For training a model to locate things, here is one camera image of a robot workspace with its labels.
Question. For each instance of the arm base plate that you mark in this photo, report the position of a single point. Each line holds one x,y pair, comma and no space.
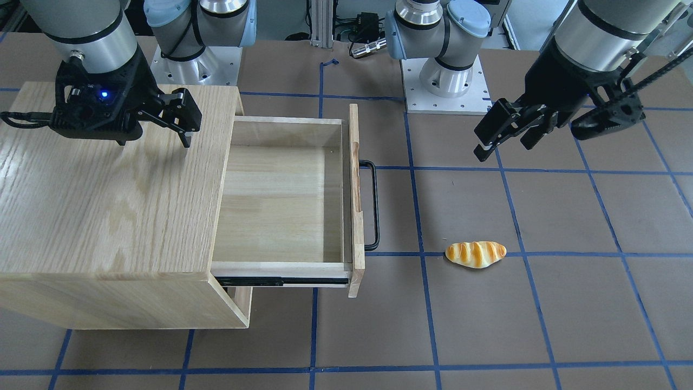
431,89
216,66

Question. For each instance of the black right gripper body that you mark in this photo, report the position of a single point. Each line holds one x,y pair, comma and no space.
142,85

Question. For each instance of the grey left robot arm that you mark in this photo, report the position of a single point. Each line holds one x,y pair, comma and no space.
604,36

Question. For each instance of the toy bread roll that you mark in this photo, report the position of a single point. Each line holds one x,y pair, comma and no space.
475,255

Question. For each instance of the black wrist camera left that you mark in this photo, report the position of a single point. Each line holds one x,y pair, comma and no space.
617,107

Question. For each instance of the light wooden drawer cabinet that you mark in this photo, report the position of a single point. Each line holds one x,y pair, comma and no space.
97,236

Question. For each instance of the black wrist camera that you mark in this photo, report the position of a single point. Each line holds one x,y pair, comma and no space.
617,107
93,112

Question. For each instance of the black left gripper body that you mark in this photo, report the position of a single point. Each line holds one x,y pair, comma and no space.
563,84

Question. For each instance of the black metal drawer handle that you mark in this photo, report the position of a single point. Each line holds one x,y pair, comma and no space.
375,202

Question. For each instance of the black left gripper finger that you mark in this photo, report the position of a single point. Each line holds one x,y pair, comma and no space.
503,121
537,130

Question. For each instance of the aluminium frame post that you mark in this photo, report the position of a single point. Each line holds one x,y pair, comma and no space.
322,20

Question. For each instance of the wooden drawer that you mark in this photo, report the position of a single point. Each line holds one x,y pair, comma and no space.
241,296
291,213

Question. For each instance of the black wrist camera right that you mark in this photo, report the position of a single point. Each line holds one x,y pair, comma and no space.
93,112

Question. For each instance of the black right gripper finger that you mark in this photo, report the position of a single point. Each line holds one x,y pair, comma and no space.
177,111

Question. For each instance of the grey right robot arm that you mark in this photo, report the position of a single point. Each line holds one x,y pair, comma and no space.
100,34

